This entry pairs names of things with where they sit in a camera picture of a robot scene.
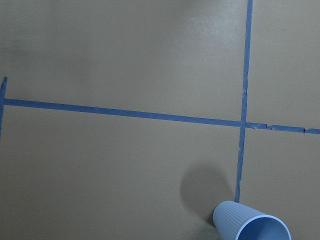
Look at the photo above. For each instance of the blue ribbed cup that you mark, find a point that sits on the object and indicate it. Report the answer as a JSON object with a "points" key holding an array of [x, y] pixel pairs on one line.
{"points": [[235, 221]]}

